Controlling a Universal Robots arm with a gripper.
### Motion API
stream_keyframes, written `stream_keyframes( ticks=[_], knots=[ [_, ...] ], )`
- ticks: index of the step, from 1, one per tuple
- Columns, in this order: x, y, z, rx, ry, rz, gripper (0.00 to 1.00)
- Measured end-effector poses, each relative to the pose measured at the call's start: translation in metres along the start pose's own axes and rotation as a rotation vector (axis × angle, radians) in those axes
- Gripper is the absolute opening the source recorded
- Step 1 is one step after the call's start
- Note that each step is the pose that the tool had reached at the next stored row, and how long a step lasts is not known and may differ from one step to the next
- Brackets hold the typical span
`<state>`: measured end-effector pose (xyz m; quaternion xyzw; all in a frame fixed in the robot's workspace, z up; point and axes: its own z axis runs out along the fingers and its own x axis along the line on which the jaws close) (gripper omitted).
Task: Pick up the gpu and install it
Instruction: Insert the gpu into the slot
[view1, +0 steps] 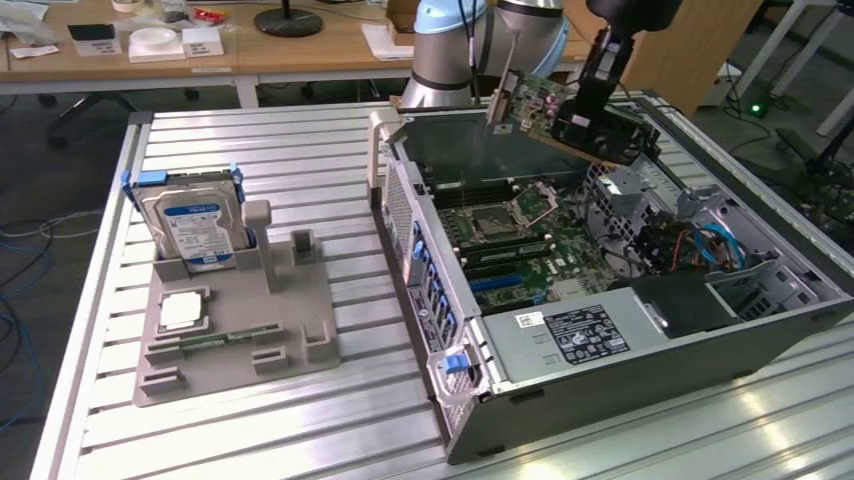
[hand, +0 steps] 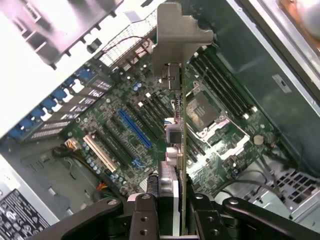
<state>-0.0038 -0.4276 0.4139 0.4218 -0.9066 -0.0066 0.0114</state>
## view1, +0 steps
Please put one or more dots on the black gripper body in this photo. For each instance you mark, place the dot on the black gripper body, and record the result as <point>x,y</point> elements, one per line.
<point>634,15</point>

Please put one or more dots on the green graphics card black cooler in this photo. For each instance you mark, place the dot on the green graphics card black cooler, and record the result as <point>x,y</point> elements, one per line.
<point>534,100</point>

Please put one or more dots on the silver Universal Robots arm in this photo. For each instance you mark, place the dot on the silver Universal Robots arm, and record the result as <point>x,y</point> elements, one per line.
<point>454,50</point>

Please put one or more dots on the wooden cabinet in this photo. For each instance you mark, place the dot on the wooden cabinet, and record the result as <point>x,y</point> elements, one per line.
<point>694,65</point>

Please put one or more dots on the perforated silver drive cage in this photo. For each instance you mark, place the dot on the perforated silver drive cage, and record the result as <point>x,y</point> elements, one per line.
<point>621,200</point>

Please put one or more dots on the power strip with green light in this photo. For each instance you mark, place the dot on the power strip with green light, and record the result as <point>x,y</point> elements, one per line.
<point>756,108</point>

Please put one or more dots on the metal socket cover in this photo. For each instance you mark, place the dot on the metal socket cover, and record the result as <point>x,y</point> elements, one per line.
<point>537,200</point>

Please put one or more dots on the black RAM slot row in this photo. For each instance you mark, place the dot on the black RAM slot row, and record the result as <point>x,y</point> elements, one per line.
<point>474,191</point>

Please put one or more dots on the metal CPU socket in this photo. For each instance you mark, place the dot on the metal CPU socket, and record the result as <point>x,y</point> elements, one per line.
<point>496,225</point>

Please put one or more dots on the brown cardboard box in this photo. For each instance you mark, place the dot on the brown cardboard box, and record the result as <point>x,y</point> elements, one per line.
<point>402,15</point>

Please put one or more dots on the white paper stack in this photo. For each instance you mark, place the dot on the white paper stack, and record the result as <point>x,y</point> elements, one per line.
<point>388,42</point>

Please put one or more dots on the green motherboard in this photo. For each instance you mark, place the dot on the green motherboard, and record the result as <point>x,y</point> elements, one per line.
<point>574,260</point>

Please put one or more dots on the black equipment stand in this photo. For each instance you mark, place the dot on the black equipment stand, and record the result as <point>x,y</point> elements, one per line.
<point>824,160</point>

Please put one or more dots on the black installed RAM stick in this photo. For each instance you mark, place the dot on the black installed RAM stick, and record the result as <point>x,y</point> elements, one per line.
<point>508,256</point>

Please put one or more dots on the blue expansion slot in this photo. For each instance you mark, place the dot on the blue expansion slot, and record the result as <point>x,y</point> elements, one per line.
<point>496,284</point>

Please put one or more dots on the black round lamp base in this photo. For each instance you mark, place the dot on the black round lamp base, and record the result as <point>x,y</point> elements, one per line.
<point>289,24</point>

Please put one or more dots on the silver disk bay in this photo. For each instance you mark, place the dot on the silver disk bay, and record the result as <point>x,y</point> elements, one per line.
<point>775,290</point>

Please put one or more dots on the silver power supply unit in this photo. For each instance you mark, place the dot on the silver power supply unit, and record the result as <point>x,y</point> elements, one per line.
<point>521,350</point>

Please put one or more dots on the blue case release latch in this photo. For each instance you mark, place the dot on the blue case release latch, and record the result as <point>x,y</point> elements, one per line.
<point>454,363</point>

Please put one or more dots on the red packet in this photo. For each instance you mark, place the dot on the red packet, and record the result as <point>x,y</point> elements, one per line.
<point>210,16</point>

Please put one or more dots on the small white box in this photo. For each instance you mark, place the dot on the small white box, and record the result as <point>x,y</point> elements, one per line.
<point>202,44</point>

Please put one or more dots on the dark grey open PC case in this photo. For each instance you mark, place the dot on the dark grey open PC case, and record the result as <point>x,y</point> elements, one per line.
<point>601,400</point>

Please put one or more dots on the dark small pouch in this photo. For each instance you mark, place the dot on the dark small pouch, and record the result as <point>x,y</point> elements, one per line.
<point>177,16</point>

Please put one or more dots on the hard disk with blue carrier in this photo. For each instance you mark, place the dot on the hard disk with blue carrier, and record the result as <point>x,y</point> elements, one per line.
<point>194,225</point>

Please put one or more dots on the white box with tape roll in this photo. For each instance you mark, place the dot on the white box with tape roll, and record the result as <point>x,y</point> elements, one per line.
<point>155,45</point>

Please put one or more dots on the grey printed parts rack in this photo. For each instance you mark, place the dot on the grey printed parts rack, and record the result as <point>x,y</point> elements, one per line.
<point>257,305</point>

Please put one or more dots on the beige tape roll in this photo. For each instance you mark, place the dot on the beige tape roll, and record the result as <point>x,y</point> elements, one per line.
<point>127,5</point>

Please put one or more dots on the white box with black label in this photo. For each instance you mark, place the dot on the white box with black label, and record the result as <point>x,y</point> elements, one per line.
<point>95,40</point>

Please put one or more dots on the green loose RAM stick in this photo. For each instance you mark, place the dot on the green loose RAM stick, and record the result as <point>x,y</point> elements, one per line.
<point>221,340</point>

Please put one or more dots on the silver CPU chip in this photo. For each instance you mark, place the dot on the silver CPU chip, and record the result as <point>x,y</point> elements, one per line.
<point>183,312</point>

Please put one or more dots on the wooden desk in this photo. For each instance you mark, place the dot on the wooden desk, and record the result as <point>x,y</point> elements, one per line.
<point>81,70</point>

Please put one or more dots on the black office chair base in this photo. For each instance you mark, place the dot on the black office chair base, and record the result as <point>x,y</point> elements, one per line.
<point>67,120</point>

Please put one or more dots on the white paper label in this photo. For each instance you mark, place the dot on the white paper label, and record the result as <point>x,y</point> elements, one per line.
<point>34,51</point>

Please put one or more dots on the clear plastic bag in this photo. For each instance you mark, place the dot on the clear plastic bag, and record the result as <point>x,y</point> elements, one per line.
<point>23,22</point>

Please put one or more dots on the white table frame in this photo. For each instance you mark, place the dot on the white table frame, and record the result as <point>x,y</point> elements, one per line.
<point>769,47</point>

